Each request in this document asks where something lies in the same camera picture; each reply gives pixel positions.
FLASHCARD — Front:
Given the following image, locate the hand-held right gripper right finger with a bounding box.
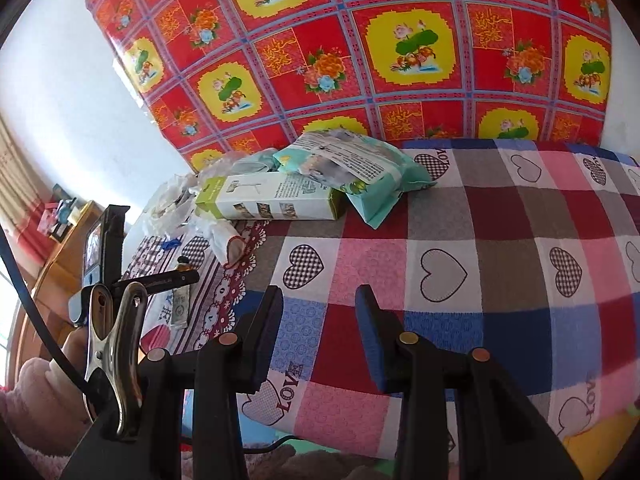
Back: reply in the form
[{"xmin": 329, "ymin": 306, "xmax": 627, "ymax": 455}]
[{"xmin": 355, "ymin": 285, "xmax": 583, "ymax": 480}]

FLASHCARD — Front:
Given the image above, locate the metal spring clamp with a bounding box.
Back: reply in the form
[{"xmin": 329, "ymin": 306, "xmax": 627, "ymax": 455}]
[{"xmin": 84, "ymin": 281, "xmax": 149, "ymax": 442}]

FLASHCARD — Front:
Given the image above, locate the white bed frame panel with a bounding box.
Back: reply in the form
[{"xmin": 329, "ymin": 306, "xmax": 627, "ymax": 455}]
[{"xmin": 125, "ymin": 207, "xmax": 156, "ymax": 276}]

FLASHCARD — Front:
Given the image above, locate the pink box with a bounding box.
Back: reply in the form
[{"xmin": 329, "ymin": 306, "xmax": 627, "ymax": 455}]
[{"xmin": 37, "ymin": 202, "xmax": 63, "ymax": 235}]

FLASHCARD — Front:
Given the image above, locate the green and white cardboard box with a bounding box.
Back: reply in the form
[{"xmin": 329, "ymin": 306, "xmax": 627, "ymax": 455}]
[{"xmin": 195, "ymin": 172, "xmax": 347, "ymax": 222}]

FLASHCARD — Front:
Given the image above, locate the wooden desk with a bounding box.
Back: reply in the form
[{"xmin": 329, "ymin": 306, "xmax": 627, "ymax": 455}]
[{"xmin": 12, "ymin": 200, "xmax": 108, "ymax": 381}]

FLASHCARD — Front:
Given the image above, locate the white wrapper with red edge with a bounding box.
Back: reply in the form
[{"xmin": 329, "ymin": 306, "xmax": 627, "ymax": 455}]
[{"xmin": 197, "ymin": 212, "xmax": 249, "ymax": 267}]

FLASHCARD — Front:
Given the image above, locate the white crumpled plastic bag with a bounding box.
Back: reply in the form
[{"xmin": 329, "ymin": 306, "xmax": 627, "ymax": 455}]
[{"xmin": 144, "ymin": 174, "xmax": 201, "ymax": 235}]

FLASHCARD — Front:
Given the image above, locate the black cable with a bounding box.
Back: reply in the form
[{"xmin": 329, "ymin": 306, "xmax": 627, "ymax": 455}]
[{"xmin": 0, "ymin": 230, "xmax": 301, "ymax": 456}]

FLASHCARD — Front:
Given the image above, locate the teal wet wipes wrapper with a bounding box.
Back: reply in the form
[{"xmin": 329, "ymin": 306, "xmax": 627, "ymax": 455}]
[{"xmin": 274, "ymin": 130, "xmax": 437, "ymax": 231}]

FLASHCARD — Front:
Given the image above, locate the colourful foam floor mat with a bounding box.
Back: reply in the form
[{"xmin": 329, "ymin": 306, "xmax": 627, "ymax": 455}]
[{"xmin": 182, "ymin": 390, "xmax": 401, "ymax": 480}]

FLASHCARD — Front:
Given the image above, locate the window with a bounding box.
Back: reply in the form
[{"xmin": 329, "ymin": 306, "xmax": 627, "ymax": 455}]
[{"xmin": 0, "ymin": 260, "xmax": 18, "ymax": 391}]

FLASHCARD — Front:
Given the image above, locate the person's left hand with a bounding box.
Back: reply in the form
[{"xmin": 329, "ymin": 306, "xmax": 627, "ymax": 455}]
[{"xmin": 60, "ymin": 331, "xmax": 90, "ymax": 381}]

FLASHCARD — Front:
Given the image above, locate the clear plastic bag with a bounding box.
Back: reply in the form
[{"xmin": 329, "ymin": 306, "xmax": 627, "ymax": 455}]
[{"xmin": 199, "ymin": 152, "xmax": 251, "ymax": 181}]

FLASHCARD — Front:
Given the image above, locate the red floral plastic sheet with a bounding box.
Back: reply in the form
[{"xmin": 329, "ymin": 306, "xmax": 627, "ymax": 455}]
[{"xmin": 85, "ymin": 0, "xmax": 613, "ymax": 173}]

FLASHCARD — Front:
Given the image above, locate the pale blue plastic wrapper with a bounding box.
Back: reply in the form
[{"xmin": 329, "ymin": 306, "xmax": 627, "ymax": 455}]
[{"xmin": 234, "ymin": 149, "xmax": 281, "ymax": 177}]

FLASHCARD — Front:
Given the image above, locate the beige and red curtain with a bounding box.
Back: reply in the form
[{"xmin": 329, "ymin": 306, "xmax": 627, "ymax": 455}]
[{"xmin": 0, "ymin": 112, "xmax": 56, "ymax": 246}]

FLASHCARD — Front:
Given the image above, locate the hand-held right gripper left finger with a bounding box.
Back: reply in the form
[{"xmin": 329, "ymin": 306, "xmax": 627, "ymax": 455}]
[{"xmin": 60, "ymin": 285, "xmax": 284, "ymax": 480}]

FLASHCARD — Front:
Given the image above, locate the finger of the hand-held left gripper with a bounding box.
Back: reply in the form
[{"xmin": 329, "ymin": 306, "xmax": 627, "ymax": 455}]
[{"xmin": 135, "ymin": 258, "xmax": 201, "ymax": 295}]

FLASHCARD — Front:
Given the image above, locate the beige sachet packet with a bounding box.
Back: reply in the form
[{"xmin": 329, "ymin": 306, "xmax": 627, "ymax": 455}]
[{"xmin": 167, "ymin": 284, "xmax": 195, "ymax": 331}]

